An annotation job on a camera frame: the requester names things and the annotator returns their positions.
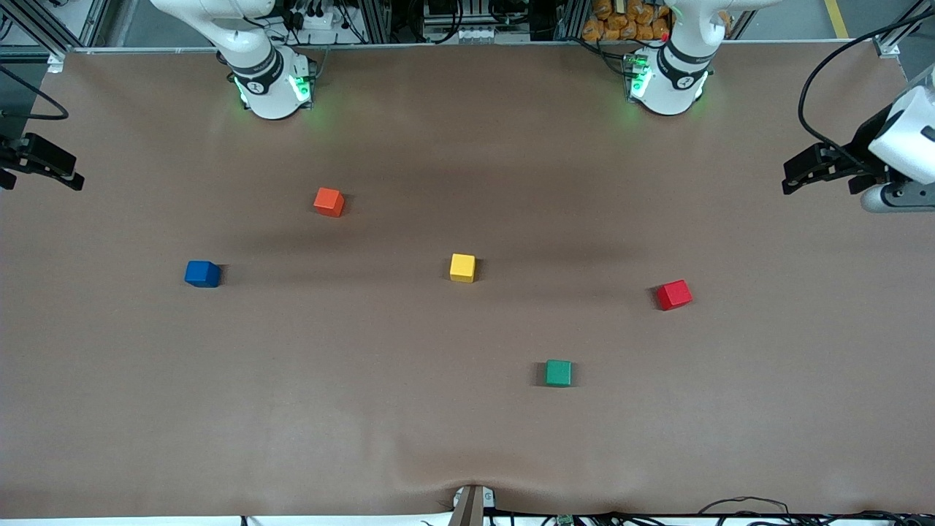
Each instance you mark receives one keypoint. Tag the white power strip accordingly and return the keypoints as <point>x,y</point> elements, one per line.
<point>314,20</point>

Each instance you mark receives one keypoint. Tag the brown table mat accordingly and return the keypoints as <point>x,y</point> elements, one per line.
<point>467,438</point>

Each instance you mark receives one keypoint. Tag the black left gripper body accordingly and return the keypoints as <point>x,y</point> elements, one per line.
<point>865,150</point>

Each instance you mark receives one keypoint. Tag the white terminal block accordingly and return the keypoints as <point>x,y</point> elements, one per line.
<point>476,33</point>

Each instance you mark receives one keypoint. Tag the aluminium frame post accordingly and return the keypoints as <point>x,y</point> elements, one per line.
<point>376,22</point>
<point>570,22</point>

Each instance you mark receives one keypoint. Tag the orange cube block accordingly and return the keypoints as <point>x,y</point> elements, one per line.
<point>328,201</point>

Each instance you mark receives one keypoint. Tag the bag of orange packets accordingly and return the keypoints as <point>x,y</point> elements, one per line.
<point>621,22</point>

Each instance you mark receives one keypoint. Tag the red cube block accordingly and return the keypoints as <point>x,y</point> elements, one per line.
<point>674,295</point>

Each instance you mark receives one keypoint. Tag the aluminium frame profile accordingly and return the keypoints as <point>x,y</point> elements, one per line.
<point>895,36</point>
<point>51,36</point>

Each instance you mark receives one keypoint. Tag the green cube block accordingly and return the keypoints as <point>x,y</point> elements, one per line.
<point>559,373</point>

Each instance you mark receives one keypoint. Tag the yellow cube block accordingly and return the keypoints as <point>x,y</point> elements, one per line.
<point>462,267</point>

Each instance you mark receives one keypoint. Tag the blue cube block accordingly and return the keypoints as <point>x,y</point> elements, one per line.
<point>201,273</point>

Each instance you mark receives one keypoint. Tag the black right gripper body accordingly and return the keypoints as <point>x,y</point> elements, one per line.
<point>10,156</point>

